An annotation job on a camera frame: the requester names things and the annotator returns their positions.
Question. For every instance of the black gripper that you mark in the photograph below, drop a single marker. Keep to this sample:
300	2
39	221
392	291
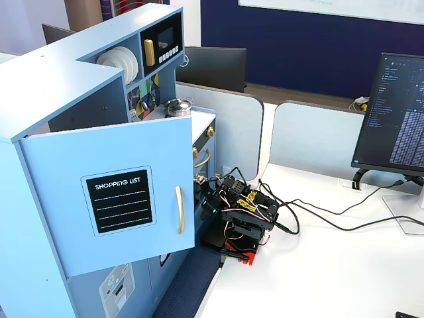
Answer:
208	201

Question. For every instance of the blue door with shopping list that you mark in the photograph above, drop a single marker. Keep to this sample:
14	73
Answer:
59	155

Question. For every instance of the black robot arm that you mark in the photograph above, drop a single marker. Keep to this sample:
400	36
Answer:
246	218

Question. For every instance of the red arm base clamp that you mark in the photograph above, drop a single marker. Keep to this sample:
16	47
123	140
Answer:
246	256

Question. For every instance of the blue fridge door with dispenser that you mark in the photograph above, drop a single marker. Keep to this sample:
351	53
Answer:
112	295

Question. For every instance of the black toy microwave door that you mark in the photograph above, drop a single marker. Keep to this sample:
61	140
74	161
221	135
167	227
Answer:
165	61

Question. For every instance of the blue toy kitchen cabinet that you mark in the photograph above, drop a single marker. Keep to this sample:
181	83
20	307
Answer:
66	76

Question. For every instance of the dark monitor behind cabinet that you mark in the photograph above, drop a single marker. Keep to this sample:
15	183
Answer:
56	33

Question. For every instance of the gold oven knob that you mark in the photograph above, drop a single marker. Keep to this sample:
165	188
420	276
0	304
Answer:
210	132
195	153

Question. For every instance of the grey desk divider panel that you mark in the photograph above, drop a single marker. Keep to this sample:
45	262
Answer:
232	132
314	136

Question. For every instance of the dark blue fabric panel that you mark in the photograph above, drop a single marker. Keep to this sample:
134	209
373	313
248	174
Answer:
185	285

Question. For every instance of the metal toy pot with lid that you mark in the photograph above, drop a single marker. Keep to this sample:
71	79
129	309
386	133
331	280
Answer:
178	107

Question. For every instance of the colourful backsplash panel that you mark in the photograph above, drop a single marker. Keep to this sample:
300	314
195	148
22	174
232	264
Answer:
140	99

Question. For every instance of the black monitor seen from behind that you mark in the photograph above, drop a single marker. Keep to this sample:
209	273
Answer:
215	68

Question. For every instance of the stack of white plates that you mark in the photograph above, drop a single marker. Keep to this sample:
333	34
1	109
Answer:
135	66

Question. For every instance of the white toy plate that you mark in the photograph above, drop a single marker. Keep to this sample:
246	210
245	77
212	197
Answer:
127	64
107	59

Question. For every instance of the silver monitor stand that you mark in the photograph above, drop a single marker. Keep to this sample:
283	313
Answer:
402	212

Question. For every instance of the computer monitor showing code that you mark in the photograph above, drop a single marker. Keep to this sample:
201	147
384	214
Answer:
391	112

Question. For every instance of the whiteboard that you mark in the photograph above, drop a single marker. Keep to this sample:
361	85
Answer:
331	6

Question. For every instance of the black flat device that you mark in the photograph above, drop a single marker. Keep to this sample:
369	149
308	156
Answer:
410	315

